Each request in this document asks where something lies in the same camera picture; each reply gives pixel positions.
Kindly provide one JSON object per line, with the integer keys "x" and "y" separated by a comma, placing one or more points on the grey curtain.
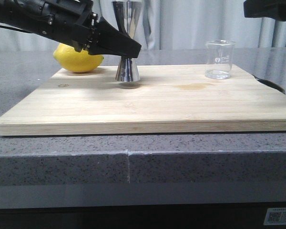
{"x": 189, "y": 24}

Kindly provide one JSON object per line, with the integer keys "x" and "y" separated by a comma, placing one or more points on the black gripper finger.
{"x": 275, "y": 9}

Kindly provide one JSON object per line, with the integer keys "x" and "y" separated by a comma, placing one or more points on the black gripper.
{"x": 69, "y": 21}

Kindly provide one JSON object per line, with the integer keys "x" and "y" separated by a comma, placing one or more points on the steel double jigger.
{"x": 127, "y": 14}

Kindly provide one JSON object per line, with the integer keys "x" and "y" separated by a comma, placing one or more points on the yellow lemon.
{"x": 76, "y": 62}

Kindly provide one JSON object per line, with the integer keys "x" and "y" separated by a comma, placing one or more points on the light wooden cutting board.
{"x": 167, "y": 99}

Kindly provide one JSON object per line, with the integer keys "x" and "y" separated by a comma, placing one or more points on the white QR label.
{"x": 275, "y": 217}

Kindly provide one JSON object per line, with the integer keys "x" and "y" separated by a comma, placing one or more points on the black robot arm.
{"x": 26, "y": 15}

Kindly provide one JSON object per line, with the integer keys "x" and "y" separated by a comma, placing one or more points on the clear glass beaker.
{"x": 219, "y": 59}

